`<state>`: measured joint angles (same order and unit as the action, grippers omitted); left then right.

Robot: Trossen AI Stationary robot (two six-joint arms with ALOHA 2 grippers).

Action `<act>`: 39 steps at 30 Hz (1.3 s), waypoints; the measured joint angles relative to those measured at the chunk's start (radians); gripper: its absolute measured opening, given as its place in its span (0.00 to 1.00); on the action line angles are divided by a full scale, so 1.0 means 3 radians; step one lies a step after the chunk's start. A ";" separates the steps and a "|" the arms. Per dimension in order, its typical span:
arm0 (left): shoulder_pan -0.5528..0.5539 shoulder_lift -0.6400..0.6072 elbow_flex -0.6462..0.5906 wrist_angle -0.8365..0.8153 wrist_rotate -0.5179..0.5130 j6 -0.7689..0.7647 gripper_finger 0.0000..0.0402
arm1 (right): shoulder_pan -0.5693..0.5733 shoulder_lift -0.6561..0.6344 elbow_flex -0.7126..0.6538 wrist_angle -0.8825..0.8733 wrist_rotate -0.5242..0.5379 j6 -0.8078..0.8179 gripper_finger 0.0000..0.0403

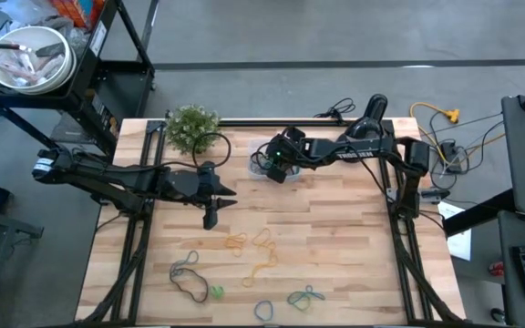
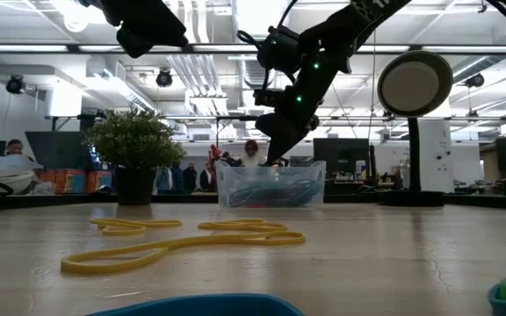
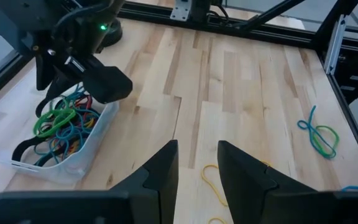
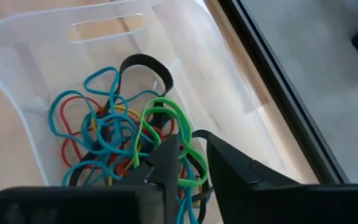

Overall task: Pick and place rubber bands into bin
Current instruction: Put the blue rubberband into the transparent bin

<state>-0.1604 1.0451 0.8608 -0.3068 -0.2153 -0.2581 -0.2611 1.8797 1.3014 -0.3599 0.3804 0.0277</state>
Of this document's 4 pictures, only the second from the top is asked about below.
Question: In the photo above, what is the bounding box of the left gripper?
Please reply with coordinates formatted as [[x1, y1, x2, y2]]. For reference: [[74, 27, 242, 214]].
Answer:
[[98, 0, 189, 59]]

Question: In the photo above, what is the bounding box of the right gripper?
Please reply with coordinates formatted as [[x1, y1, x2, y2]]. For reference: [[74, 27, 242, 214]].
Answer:
[[255, 103, 320, 166]]

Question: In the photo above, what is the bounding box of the yellow rubber band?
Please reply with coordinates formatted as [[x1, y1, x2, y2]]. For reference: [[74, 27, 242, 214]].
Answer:
[[90, 218, 183, 237], [61, 231, 307, 276], [198, 219, 289, 233]]

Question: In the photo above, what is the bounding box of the clear plastic bin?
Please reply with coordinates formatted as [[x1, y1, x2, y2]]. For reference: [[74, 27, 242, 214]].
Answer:
[[214, 160, 327, 208]]

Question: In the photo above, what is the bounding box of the person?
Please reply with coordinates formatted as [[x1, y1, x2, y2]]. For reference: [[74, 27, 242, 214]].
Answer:
[[155, 165, 173, 194], [199, 162, 215, 193], [170, 161, 184, 194], [4, 139, 28, 159], [220, 151, 241, 168], [240, 139, 266, 168], [182, 162, 198, 193]]

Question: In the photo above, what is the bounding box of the red desk lamp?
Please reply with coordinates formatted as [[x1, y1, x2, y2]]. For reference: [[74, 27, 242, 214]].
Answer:
[[208, 143, 222, 170]]

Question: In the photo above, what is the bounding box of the green plant in black pot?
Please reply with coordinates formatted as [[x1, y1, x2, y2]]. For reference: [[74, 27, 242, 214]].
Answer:
[[84, 104, 187, 206]]

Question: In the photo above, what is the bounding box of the black desk lamp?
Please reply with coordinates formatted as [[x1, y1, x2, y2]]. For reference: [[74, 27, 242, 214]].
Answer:
[[377, 50, 455, 208]]

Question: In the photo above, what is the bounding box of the dark grey laptop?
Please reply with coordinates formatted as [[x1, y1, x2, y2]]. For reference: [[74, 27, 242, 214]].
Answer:
[[25, 130, 94, 170]]

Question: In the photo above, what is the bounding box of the orange cardboard box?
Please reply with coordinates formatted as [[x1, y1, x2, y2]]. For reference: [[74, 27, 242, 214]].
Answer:
[[35, 169, 88, 195], [86, 169, 113, 193]]

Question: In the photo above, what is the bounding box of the white bowl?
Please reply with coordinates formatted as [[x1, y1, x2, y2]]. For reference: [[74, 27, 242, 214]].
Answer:
[[0, 169, 35, 197]]

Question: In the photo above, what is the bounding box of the black ceiling camera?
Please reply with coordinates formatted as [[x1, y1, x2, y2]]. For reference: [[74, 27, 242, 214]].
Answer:
[[155, 68, 174, 89], [464, 73, 486, 89], [5, 74, 25, 95]]

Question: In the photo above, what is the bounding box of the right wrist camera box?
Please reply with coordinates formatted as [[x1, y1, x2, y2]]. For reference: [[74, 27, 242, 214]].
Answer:
[[252, 87, 290, 109]]

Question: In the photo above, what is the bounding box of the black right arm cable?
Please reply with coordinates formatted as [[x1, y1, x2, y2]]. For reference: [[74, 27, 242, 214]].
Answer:
[[236, 0, 299, 91]]

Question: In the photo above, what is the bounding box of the black table frame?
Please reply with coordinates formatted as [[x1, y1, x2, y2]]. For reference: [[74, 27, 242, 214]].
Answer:
[[0, 191, 506, 211]]

